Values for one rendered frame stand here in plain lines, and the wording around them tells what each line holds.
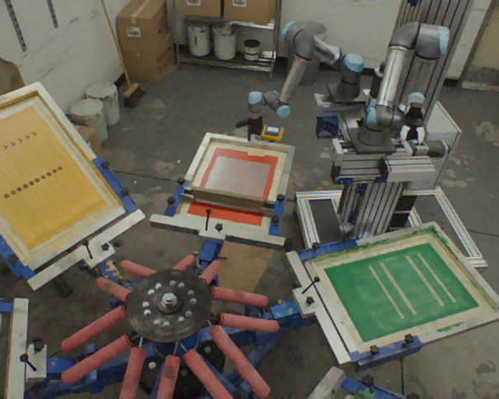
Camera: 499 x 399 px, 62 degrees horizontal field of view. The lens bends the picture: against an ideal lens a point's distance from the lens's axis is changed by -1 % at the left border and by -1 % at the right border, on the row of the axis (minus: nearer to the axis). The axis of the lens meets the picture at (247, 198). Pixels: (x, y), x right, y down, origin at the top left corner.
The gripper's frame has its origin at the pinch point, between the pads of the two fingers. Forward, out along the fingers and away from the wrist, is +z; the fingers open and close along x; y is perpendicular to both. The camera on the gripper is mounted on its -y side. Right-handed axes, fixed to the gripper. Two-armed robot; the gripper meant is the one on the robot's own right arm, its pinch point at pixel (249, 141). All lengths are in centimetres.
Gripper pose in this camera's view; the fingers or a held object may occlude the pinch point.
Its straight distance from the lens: 274.7
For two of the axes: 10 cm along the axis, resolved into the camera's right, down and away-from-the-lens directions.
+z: -0.3, 7.1, 7.0
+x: 2.1, -6.8, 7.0
